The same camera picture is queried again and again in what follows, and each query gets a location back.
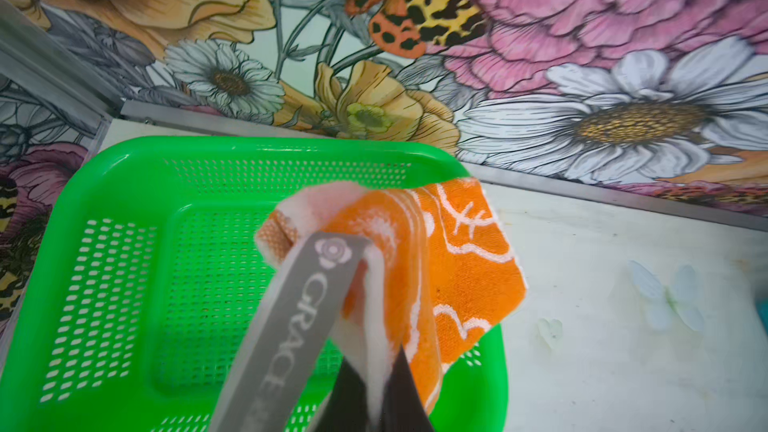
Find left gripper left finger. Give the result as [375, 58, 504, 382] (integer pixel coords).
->
[314, 360, 369, 432]

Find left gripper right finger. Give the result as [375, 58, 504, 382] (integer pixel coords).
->
[381, 349, 434, 432]

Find green plastic basket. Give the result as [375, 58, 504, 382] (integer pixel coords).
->
[0, 135, 509, 432]

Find orange white patterned towel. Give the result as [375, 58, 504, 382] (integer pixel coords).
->
[207, 177, 529, 432]

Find teal plastic basket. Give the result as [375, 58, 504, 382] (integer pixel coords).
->
[756, 298, 768, 334]

